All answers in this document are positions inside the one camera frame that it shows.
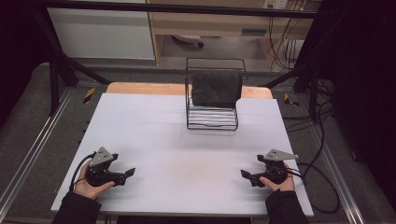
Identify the dark grey towel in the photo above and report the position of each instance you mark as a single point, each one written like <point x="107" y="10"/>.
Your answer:
<point x="216" y="88"/>

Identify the white chair base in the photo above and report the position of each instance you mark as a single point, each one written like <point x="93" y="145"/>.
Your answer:
<point x="188" y="39"/>

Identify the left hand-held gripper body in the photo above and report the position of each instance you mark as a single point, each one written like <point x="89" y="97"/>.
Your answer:
<point x="99" y="174"/>

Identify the black horizontal frame bar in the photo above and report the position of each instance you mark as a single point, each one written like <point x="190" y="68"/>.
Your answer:
<point x="186" y="8"/>

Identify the yellow black tape strip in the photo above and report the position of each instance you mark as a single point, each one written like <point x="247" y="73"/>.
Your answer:
<point x="89" y="95"/>
<point x="289" y="100"/>

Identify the white cabinet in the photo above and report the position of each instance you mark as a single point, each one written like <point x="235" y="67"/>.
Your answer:
<point x="102" y="34"/>

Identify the person's left hand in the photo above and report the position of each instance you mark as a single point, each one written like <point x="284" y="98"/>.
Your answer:
<point x="88" y="188"/>

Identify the wooden desk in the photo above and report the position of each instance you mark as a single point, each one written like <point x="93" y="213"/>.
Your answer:
<point x="211" y="26"/>

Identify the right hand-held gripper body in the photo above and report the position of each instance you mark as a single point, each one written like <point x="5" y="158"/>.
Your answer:
<point x="274" y="171"/>

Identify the person's right hand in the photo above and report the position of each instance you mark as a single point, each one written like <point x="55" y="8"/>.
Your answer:
<point x="280" y="186"/>

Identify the black curtain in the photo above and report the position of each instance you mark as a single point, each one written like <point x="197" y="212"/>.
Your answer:
<point x="18" y="53"/>
<point x="364" y="77"/>

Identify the aluminium floor rail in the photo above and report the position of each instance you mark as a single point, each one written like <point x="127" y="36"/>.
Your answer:
<point x="34" y="146"/>
<point x="337" y="174"/>

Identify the white wall socket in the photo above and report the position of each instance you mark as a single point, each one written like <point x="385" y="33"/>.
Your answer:
<point x="275" y="3"/>

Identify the black metal frame stand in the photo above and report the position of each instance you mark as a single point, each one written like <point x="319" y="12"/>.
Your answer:
<point x="308" y="77"/>
<point x="56" y="77"/>

